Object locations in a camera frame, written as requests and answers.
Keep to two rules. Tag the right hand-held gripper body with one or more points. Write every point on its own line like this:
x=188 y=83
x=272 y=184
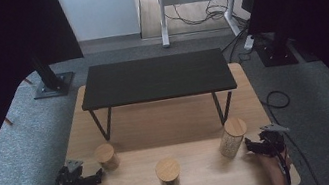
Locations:
x=272 y=143

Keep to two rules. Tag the glass jar pale grains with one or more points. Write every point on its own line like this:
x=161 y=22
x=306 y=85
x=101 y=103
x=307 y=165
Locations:
x=235 y=127

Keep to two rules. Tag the person's right hand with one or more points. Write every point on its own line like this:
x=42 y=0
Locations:
x=271 y=164

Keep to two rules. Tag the black shelf rack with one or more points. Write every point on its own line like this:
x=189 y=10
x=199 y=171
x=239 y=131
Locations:
x=156 y=78

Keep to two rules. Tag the tall glass jar bay leaves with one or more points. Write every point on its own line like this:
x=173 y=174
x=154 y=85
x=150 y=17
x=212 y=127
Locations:
x=168 y=169

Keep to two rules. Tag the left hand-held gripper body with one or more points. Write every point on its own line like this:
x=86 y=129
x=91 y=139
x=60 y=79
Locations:
x=72 y=182

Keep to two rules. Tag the short glass jar cinnamon sticks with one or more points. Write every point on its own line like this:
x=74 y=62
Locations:
x=105 y=153

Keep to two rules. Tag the white power strip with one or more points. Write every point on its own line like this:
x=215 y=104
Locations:
x=249 y=44

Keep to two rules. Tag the black metal stand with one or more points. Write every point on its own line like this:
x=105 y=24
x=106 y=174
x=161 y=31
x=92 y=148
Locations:
x=276 y=57
x=48 y=78

